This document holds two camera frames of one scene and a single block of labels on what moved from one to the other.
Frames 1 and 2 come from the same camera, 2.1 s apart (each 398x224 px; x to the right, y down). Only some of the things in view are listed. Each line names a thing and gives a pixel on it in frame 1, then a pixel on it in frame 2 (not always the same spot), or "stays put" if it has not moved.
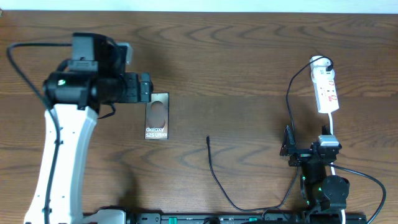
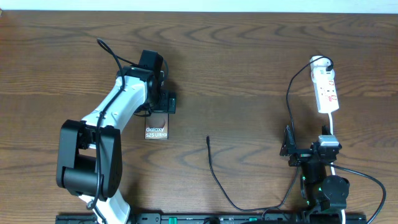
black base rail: (245, 218) stays put
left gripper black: (135, 91) to (165, 107)
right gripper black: (289, 149) stays put
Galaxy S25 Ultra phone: (157, 117) stays put
